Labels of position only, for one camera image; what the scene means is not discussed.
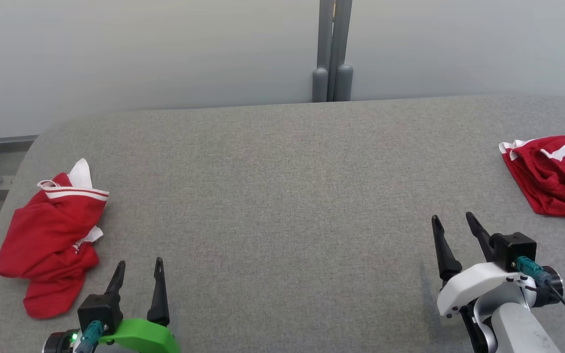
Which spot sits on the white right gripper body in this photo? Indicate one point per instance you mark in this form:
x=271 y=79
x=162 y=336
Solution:
x=469 y=287

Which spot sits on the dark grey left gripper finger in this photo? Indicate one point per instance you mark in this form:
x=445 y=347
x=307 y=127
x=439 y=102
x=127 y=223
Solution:
x=115 y=282
x=159 y=299

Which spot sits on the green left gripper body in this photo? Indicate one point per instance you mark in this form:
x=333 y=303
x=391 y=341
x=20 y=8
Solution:
x=140 y=338

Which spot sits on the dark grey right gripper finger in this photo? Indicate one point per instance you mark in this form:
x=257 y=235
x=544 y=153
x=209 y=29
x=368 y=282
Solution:
x=445 y=255
x=479 y=235

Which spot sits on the red shirt with white sleeves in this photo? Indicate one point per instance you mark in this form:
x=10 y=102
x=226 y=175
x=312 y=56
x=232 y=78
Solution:
x=47 y=230

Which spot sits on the red shorts with white stripe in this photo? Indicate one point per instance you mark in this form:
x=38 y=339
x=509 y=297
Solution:
x=557 y=181

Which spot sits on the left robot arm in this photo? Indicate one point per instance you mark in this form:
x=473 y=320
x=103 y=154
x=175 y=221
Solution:
x=57 y=343

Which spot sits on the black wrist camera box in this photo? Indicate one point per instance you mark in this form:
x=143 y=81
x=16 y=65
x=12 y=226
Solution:
x=513 y=250
x=100 y=311

